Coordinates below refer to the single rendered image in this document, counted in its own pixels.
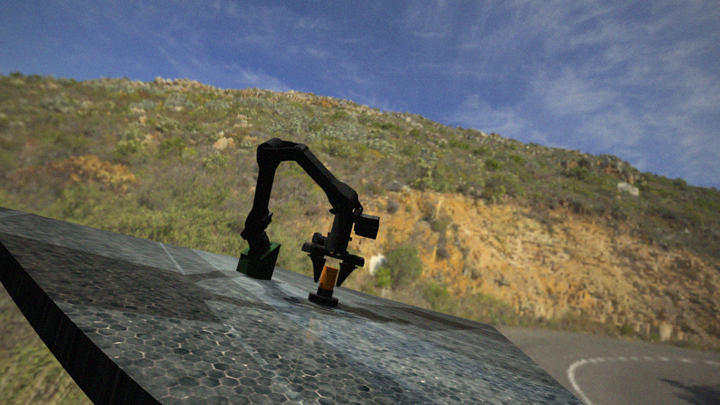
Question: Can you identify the orange knob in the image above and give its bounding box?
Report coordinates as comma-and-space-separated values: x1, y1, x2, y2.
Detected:
319, 266, 338, 290

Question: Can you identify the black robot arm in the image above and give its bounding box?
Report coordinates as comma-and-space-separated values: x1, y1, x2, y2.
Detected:
240, 138, 380, 254

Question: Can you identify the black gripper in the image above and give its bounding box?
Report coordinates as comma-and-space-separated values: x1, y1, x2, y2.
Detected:
302, 229, 365, 287

